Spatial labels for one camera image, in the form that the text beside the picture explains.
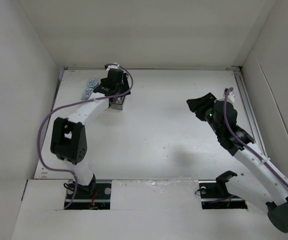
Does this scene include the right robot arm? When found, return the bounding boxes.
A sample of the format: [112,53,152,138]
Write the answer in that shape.
[186,88,288,233]

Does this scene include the clear plastic container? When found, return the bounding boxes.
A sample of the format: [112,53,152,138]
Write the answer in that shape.
[81,91,88,101]

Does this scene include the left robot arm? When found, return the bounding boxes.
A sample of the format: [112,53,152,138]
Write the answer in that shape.
[50,68,131,199]

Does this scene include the blue white tape jar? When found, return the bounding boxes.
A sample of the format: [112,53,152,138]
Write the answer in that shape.
[84,88,94,100]
[87,78,100,90]

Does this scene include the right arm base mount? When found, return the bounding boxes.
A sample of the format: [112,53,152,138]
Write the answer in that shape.
[195,180,248,210]

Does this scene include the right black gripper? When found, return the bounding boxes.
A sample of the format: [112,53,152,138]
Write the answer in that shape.
[186,92,223,136]

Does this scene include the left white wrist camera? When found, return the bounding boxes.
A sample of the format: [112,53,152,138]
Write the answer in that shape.
[104,62,120,72]

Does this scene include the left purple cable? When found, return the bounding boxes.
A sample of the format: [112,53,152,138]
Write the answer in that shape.
[37,64,135,210]

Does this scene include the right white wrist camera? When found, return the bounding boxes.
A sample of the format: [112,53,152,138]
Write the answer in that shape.
[218,87,235,105]

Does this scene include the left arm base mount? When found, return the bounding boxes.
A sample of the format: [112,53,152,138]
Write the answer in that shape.
[63,180,112,210]

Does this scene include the smoky grey plastic container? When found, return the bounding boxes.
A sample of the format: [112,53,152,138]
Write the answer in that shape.
[109,96,126,111]

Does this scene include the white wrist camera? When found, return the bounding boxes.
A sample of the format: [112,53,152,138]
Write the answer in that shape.
[104,62,120,72]
[218,87,235,105]

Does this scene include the aluminium rail right side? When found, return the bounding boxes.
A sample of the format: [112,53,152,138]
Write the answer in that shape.
[231,67,267,156]

